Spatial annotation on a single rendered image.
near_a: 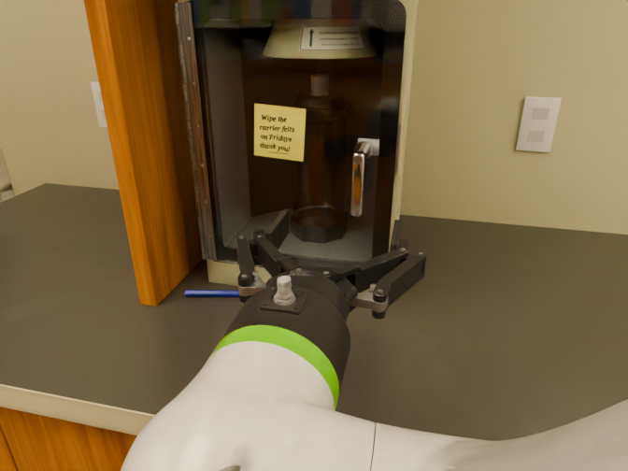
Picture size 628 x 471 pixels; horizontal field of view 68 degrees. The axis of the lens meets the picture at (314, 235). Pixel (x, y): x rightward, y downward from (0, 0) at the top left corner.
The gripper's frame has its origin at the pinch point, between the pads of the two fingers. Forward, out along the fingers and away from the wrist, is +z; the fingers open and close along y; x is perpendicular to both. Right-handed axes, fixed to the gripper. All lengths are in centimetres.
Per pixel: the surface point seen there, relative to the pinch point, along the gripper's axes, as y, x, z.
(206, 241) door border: 24.9, 11.0, 15.0
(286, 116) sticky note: 10.2, -10.3, 14.6
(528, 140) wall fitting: -31, 1, 58
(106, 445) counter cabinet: 30.4, 31.1, -10.7
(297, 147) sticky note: 8.7, -5.9, 14.6
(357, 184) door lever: -0.9, -2.6, 9.5
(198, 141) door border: 24.3, -5.9, 14.9
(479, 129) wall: -21, -1, 59
